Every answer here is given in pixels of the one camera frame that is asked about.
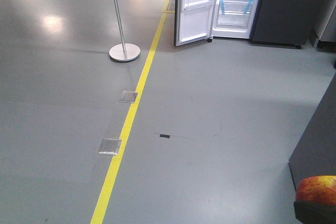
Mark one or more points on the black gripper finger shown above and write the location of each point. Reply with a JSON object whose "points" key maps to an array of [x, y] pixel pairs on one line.
{"points": [[307, 212]]}

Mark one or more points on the upper metal floor plate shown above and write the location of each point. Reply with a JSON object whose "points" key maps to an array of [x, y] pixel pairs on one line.
{"points": [[128, 97]]}

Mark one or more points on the fridge body white interior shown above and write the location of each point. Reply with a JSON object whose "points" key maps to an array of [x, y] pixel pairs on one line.
{"points": [[234, 18]]}

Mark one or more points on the grey speckled kitchen counter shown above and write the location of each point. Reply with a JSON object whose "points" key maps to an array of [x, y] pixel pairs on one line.
{"points": [[314, 155]]}

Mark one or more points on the metal floor plate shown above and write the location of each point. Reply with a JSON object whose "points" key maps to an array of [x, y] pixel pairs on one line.
{"points": [[110, 146], [128, 97]]}

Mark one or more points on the lower metal floor plate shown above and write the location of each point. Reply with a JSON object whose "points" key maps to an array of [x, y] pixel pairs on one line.
{"points": [[110, 146]]}

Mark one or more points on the red yellow apple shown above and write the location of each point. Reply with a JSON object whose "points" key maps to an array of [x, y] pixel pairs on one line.
{"points": [[317, 190]]}

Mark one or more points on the silver pole floor stand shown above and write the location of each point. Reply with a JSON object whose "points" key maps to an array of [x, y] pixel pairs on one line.
{"points": [[123, 52]]}

